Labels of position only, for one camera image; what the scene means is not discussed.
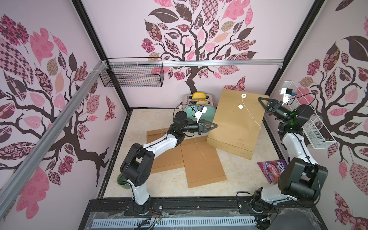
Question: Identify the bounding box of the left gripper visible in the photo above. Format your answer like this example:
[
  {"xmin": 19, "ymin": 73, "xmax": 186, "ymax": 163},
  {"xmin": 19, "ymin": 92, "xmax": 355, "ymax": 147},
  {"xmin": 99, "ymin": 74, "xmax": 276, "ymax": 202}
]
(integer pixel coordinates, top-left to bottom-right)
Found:
[{"xmin": 180, "ymin": 118, "xmax": 216, "ymax": 135}]

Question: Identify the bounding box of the brown file bag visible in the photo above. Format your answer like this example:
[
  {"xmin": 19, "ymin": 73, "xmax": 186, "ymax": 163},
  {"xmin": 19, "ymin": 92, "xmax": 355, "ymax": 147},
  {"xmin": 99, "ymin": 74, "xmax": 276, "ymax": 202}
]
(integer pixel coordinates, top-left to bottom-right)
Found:
[
  {"xmin": 207, "ymin": 89, "xmax": 269, "ymax": 160},
  {"xmin": 180, "ymin": 136, "xmax": 227, "ymax": 188},
  {"xmin": 146, "ymin": 128, "xmax": 184, "ymax": 173}
]

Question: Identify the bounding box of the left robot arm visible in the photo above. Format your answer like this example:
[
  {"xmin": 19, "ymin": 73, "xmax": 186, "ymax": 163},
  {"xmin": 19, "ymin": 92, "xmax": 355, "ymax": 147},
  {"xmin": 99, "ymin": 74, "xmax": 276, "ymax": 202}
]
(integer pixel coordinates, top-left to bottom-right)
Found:
[{"xmin": 120, "ymin": 109, "xmax": 218, "ymax": 215}]

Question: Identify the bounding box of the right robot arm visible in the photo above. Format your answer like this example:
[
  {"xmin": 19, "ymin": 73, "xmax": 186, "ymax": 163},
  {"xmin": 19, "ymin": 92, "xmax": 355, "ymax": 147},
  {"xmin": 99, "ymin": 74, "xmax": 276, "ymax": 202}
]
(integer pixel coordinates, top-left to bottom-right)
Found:
[{"xmin": 250, "ymin": 97, "xmax": 328, "ymax": 213}]

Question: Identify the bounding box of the colourful patterned bag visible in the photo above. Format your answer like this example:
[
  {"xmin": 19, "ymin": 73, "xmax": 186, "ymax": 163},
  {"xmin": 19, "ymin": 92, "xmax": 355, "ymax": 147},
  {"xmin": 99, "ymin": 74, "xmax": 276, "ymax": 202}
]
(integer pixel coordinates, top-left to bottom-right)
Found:
[{"xmin": 257, "ymin": 159, "xmax": 287, "ymax": 184}]

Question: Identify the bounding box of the mint green toaster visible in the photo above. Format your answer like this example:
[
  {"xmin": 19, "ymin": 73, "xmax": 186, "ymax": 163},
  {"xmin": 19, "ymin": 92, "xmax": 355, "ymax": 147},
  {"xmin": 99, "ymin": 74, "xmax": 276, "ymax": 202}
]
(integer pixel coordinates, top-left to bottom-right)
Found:
[{"xmin": 179, "ymin": 94, "xmax": 216, "ymax": 122}]

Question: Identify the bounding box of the yellow bread slice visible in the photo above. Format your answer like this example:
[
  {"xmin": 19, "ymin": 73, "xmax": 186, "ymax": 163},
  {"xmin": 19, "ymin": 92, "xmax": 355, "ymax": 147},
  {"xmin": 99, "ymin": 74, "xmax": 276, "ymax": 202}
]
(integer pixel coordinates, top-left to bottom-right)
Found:
[{"xmin": 192, "ymin": 92, "xmax": 207, "ymax": 100}]

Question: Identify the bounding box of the green cup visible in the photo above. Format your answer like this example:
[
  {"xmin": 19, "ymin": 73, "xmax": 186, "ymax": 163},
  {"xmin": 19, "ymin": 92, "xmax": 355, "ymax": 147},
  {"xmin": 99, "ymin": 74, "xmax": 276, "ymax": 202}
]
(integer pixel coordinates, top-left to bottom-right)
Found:
[{"xmin": 117, "ymin": 173, "xmax": 131, "ymax": 190}]

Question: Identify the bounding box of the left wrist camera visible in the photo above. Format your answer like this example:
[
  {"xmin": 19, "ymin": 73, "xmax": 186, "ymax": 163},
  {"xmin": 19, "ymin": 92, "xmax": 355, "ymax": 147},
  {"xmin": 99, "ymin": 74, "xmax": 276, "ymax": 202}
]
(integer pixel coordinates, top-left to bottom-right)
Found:
[{"xmin": 195, "ymin": 105, "xmax": 208, "ymax": 123}]

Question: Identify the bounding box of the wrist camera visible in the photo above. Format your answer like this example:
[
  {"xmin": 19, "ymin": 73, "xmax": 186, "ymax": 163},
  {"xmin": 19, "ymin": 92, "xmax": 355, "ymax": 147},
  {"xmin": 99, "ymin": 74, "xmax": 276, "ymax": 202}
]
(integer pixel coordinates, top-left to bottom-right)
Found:
[
  {"xmin": 280, "ymin": 88, "xmax": 296, "ymax": 104},
  {"xmin": 195, "ymin": 105, "xmax": 208, "ymax": 123}
]

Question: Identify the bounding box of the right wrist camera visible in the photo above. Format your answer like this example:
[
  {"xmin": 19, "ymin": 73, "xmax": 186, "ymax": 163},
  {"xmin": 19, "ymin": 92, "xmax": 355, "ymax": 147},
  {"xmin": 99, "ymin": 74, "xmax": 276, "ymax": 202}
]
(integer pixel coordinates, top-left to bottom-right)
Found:
[{"xmin": 280, "ymin": 88, "xmax": 296, "ymax": 104}]

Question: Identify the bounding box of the white wire basket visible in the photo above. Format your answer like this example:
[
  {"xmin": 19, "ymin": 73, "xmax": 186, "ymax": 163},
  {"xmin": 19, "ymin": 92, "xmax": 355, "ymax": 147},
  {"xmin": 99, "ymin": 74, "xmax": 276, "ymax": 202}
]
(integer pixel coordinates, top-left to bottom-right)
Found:
[{"xmin": 281, "ymin": 80, "xmax": 337, "ymax": 150}]

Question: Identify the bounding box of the black wire basket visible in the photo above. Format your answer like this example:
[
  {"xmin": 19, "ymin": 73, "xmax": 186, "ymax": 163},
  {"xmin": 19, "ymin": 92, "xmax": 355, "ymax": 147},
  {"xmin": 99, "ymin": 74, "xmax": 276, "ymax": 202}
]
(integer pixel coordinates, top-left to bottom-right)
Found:
[{"xmin": 100, "ymin": 57, "xmax": 164, "ymax": 87}]

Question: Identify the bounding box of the white slotted cable duct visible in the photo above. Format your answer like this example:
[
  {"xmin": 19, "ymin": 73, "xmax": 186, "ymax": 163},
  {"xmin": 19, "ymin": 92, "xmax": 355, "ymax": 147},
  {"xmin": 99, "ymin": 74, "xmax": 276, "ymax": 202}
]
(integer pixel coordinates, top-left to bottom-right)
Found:
[{"xmin": 91, "ymin": 216, "xmax": 257, "ymax": 230}]

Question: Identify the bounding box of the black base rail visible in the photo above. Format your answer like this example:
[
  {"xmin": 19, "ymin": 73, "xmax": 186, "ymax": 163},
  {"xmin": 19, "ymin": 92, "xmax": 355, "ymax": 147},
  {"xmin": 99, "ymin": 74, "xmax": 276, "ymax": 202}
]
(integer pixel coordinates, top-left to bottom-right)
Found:
[{"xmin": 78, "ymin": 196, "xmax": 327, "ymax": 230}]

